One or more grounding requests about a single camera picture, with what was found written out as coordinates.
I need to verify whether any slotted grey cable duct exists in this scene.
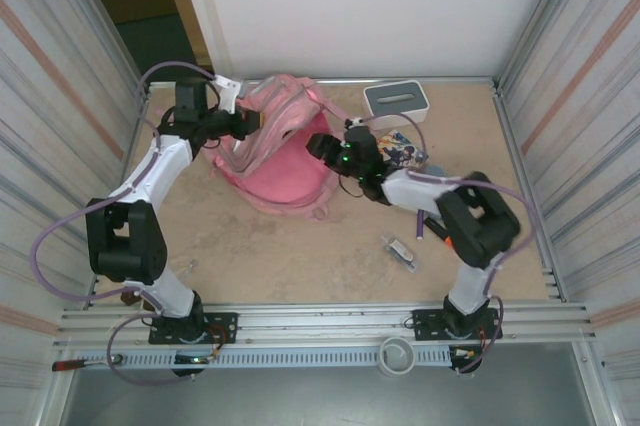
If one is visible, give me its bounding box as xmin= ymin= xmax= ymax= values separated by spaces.
xmin=119 ymin=348 xmax=454 ymax=368

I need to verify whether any thin aluminium table edge rail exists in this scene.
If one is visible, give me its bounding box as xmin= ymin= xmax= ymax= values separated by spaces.
xmin=147 ymin=76 xmax=496 ymax=88

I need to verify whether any clear plastic stationery packet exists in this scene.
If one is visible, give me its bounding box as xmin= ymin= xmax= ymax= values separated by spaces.
xmin=379 ymin=233 xmax=420 ymax=275

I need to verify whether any grey tape roll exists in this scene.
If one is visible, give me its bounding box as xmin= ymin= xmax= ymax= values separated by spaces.
xmin=378 ymin=336 xmax=416 ymax=376

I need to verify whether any grey metal shelf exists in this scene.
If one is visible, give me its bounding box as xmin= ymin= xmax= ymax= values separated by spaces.
xmin=37 ymin=343 xmax=616 ymax=426

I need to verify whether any colourful illustrated card pack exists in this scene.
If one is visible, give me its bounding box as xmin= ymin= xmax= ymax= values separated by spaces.
xmin=374 ymin=129 xmax=430 ymax=168

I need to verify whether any pink school backpack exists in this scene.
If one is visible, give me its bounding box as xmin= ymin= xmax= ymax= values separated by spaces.
xmin=208 ymin=73 xmax=361 ymax=223

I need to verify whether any aluminium frame rail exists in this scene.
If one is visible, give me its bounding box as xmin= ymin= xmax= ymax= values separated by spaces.
xmin=58 ymin=303 xmax=599 ymax=348

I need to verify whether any small black controller board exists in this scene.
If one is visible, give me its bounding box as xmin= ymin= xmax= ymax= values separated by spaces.
xmin=171 ymin=353 xmax=221 ymax=378
xmin=449 ymin=344 xmax=487 ymax=376

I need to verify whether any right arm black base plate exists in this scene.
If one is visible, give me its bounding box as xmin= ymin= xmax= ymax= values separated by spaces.
xmin=411 ymin=308 xmax=503 ymax=342

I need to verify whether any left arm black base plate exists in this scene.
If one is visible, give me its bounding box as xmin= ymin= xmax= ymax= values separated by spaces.
xmin=148 ymin=312 xmax=239 ymax=346

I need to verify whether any black marker orange cap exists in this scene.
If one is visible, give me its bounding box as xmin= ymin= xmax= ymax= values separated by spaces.
xmin=429 ymin=218 xmax=456 ymax=251

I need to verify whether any red handled ratchet tool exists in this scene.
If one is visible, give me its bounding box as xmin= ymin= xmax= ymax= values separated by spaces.
xmin=52 ymin=354 xmax=125 ymax=373

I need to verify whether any striped white side panel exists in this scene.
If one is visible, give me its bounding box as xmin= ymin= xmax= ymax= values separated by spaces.
xmin=0 ymin=0 xmax=151 ymax=426
xmin=492 ymin=0 xmax=640 ymax=426

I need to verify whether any white grey tissue box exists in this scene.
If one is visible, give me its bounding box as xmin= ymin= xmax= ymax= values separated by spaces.
xmin=362 ymin=79 xmax=431 ymax=130

